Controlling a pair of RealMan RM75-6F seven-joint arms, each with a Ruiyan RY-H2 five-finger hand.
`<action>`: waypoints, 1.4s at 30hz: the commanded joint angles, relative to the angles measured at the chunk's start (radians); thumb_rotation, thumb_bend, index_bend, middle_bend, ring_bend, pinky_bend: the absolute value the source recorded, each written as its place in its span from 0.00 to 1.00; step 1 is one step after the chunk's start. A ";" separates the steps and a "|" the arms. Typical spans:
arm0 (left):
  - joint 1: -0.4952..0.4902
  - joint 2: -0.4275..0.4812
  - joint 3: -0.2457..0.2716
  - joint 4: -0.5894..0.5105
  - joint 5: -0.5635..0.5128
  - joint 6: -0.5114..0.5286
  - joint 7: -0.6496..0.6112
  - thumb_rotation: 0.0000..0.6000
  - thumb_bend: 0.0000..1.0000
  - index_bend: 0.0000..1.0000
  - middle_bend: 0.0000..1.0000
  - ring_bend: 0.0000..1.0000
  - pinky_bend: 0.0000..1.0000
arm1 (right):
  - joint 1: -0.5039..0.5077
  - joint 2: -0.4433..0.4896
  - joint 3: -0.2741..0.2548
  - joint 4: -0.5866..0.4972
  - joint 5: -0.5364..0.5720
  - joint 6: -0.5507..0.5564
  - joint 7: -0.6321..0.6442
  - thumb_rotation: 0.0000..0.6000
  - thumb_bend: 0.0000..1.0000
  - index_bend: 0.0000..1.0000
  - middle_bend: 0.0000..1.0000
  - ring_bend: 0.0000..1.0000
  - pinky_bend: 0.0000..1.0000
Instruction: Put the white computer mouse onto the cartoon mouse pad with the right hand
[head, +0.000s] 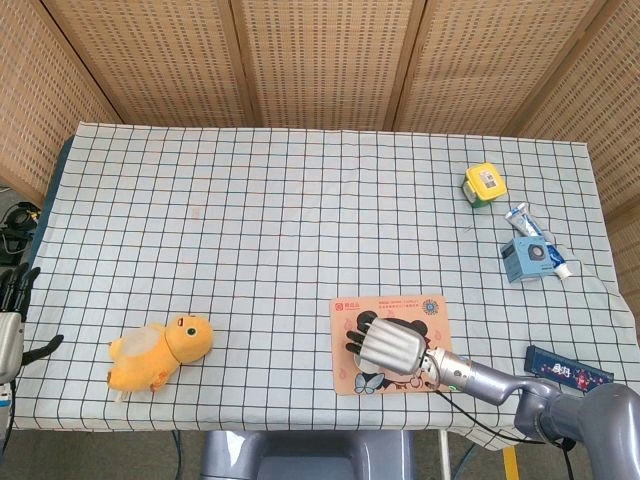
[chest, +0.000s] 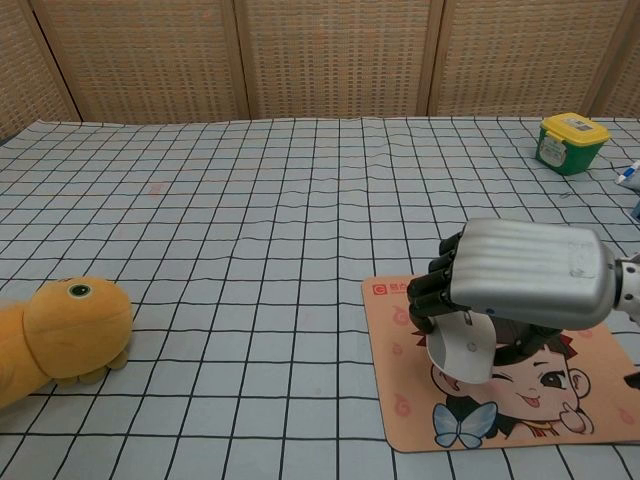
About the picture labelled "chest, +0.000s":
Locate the woven rattan folding screen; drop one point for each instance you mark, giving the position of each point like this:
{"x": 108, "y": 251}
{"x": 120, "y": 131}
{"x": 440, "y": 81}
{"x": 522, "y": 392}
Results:
{"x": 320, "y": 57}

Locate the blue object at table edge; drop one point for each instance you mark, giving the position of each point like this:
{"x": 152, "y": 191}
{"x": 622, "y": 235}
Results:
{"x": 636, "y": 210}

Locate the white computer mouse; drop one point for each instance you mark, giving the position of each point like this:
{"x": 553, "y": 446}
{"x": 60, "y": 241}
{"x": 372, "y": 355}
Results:
{"x": 462, "y": 352}

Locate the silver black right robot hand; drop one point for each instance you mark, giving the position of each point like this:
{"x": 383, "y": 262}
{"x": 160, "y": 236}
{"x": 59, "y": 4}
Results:
{"x": 525, "y": 272}

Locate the checkered light blue tablecloth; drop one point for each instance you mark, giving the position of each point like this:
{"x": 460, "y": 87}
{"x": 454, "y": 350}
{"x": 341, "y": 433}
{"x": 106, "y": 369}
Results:
{"x": 225, "y": 300}

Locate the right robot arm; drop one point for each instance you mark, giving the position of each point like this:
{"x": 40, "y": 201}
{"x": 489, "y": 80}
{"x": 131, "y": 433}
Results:
{"x": 631, "y": 292}

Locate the cartoon girl mouse pad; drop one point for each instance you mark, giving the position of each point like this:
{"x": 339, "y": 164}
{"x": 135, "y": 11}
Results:
{"x": 525, "y": 400}

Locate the green box with yellow lid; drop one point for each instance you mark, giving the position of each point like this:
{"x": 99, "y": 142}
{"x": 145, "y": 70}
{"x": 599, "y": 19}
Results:
{"x": 570, "y": 145}

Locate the orange plush toy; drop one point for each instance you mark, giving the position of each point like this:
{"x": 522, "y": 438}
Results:
{"x": 60, "y": 340}

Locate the white tube with blue cap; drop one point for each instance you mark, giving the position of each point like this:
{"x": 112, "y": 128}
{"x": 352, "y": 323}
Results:
{"x": 629, "y": 175}

